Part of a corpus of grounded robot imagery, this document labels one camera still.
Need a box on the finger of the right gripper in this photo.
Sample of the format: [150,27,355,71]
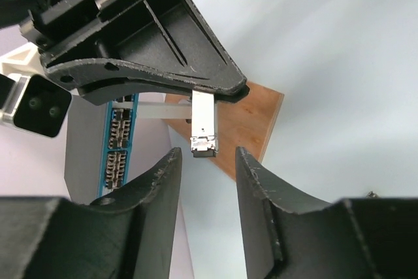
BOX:
[76,76,250,106]

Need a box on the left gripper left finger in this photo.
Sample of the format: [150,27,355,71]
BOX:
[1,148,182,278]

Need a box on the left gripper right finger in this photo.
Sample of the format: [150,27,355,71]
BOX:
[235,147,417,278]

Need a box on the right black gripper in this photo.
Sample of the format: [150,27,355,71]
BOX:
[1,0,247,93]

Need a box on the silver SFP plug module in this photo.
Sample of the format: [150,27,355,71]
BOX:
[190,90,218,157]

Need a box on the wooden base board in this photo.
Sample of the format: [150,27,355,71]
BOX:
[165,79,284,182]

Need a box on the black blue network switch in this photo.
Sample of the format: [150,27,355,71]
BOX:
[64,94,139,204]

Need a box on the metal switch stand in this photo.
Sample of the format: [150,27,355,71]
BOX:
[137,100,191,120]

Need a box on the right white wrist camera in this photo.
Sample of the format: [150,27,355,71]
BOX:
[0,46,72,139]

